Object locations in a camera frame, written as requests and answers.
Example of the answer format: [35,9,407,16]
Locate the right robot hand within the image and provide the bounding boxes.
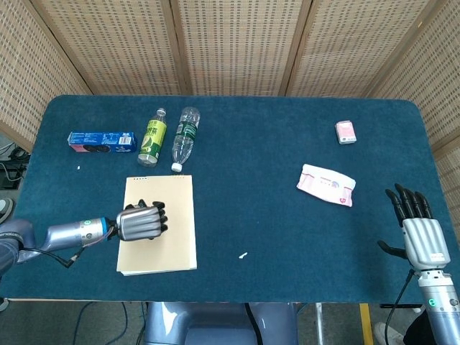
[377,183,452,271]

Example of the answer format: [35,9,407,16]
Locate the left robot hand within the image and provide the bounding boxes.
[115,201,169,242]

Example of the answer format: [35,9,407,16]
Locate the beige notebook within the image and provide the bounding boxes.
[116,174,198,277]

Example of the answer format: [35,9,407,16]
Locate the green tea bottle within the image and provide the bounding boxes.
[137,107,168,168]

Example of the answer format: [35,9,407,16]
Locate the blue cookie box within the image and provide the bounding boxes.
[67,131,138,155]

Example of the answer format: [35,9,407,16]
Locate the clear water bottle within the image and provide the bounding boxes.
[170,106,201,172]

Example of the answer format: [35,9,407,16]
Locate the white sneaker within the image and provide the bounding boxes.
[373,321,406,345]

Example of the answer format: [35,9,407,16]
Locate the pink wet wipes pack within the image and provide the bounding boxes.
[296,163,357,208]

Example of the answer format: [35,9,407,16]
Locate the blue-grey robot torso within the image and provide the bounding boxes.
[143,301,300,345]

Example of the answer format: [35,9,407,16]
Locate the blue felt table cloth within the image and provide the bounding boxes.
[0,94,450,303]

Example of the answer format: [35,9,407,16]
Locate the small pink tissue pack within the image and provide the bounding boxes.
[336,120,358,145]

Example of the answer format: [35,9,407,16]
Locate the grey sneaker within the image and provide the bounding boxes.
[0,197,15,224]

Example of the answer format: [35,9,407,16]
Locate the woven screen panel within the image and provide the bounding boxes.
[0,0,93,152]
[366,0,460,231]
[161,0,312,96]
[280,0,445,98]
[30,0,190,96]

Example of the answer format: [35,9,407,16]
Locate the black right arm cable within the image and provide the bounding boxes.
[385,269,416,345]

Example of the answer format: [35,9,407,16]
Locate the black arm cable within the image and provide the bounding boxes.
[385,269,416,345]
[19,246,87,269]

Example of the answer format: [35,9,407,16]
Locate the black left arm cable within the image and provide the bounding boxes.
[19,246,87,269]

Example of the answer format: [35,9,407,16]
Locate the black floor cable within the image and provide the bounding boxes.
[73,301,98,345]

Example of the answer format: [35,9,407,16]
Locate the tangled floor cables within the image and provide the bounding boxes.
[0,140,30,191]

